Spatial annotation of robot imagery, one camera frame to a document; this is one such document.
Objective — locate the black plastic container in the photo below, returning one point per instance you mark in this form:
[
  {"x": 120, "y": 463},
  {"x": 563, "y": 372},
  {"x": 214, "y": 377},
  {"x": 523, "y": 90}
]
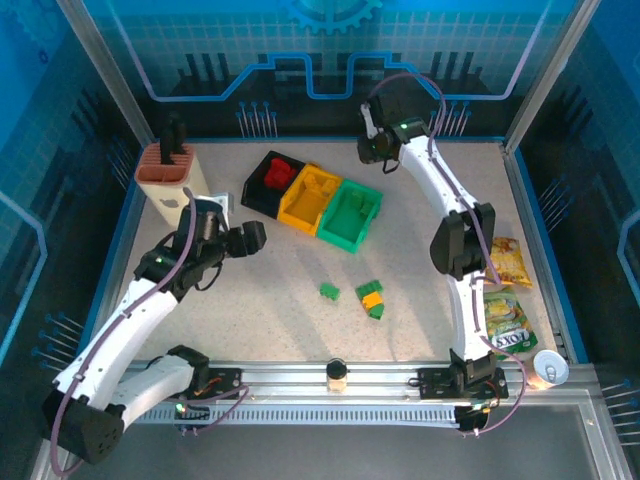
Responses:
[{"x": 255, "y": 195}]

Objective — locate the green lego brick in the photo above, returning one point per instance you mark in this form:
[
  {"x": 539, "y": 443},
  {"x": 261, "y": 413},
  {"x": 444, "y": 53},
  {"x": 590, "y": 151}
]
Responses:
[
  {"x": 366, "y": 207},
  {"x": 330, "y": 292},
  {"x": 377, "y": 311},
  {"x": 370, "y": 288},
  {"x": 355, "y": 200}
]

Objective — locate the yellow lego brick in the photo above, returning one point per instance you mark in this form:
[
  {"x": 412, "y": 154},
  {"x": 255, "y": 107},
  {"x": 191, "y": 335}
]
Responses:
[
  {"x": 328, "y": 188},
  {"x": 310, "y": 184},
  {"x": 372, "y": 300}
]

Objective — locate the yellow plastic container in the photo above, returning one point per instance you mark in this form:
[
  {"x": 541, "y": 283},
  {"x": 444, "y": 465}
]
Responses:
[{"x": 302, "y": 210}]

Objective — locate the red lego brick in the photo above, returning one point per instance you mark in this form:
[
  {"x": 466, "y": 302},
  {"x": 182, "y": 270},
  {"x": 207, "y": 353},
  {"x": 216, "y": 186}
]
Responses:
[
  {"x": 273, "y": 180},
  {"x": 288, "y": 172},
  {"x": 276, "y": 165}
]

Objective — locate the green plastic container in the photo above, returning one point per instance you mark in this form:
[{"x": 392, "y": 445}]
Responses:
[{"x": 345, "y": 227}]

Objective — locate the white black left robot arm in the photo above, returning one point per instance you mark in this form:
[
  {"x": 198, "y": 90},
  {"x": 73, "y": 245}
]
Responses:
[{"x": 120, "y": 325}]

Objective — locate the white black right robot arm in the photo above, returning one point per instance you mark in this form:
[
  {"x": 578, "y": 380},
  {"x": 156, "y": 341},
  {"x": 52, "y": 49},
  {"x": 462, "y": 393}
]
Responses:
[{"x": 435, "y": 180}]

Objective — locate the cream knife block pink top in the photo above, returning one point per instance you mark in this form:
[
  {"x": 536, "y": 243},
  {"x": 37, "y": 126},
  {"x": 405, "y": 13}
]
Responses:
[{"x": 170, "y": 195}]

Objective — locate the glass jar black lid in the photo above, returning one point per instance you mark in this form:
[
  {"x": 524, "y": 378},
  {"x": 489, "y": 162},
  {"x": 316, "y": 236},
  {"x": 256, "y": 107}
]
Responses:
[{"x": 336, "y": 375}]

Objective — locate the yellow snack bag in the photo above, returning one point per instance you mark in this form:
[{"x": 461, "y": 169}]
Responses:
[{"x": 510, "y": 260}]

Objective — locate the green snack bag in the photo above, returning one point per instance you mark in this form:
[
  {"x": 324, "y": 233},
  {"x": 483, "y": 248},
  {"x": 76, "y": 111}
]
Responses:
[{"x": 510, "y": 320}]

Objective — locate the metal can with pull tab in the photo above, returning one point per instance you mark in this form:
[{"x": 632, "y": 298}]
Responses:
[{"x": 550, "y": 370}]

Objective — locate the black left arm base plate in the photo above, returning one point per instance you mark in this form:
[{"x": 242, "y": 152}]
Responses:
[{"x": 225, "y": 382}]

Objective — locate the aluminium mounting rail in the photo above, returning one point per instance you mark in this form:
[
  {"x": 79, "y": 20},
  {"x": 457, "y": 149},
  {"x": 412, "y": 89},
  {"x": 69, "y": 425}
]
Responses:
[{"x": 300, "y": 377}]

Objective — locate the aluminium enclosure post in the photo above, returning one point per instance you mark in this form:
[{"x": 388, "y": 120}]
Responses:
[
  {"x": 550, "y": 75},
  {"x": 107, "y": 75}
]

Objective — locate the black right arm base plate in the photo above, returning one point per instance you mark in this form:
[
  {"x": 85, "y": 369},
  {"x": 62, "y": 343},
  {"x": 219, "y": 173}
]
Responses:
[{"x": 435, "y": 384}]

